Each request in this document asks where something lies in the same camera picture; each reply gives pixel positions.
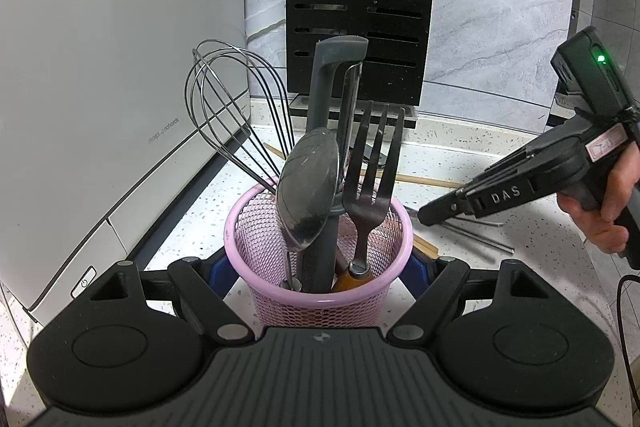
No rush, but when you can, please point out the metal chopstick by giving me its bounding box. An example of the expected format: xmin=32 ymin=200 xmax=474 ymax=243
xmin=462 ymin=214 xmax=507 ymax=227
xmin=439 ymin=219 xmax=516 ymax=254

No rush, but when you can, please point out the wooden-handled metal spoon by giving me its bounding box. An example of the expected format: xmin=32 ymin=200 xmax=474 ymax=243
xmin=276 ymin=127 xmax=342 ymax=294

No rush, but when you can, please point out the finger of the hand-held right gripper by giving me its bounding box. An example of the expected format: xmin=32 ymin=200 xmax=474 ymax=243
xmin=417 ymin=138 xmax=586 ymax=228

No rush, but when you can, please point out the person's right hand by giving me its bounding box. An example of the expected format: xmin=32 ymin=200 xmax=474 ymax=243
xmin=557 ymin=146 xmax=640 ymax=253

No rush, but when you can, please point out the grey handled peeler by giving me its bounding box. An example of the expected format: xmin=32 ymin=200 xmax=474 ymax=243
xmin=299 ymin=36 xmax=370 ymax=294

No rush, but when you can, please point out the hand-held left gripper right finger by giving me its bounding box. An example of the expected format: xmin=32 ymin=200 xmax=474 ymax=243
xmin=386 ymin=254 xmax=552 ymax=344

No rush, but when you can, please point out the wooden-handled dark fork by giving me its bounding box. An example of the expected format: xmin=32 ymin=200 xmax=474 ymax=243
xmin=334 ymin=101 xmax=407 ymax=294

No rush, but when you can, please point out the metal wire whisk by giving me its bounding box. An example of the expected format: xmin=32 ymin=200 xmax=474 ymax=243
xmin=184 ymin=39 xmax=297 ymax=198

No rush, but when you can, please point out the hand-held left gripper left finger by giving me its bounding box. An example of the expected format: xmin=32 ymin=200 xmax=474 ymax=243
xmin=90 ymin=254 xmax=256 ymax=344

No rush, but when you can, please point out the white countertop appliance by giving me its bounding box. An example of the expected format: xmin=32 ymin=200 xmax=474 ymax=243
xmin=0 ymin=0 xmax=251 ymax=328

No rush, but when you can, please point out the pink mesh utensil cup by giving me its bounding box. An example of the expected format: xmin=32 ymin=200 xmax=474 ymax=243
xmin=223 ymin=179 xmax=415 ymax=328

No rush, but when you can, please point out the black cable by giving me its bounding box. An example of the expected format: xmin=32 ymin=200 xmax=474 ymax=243
xmin=615 ymin=273 xmax=640 ymax=413

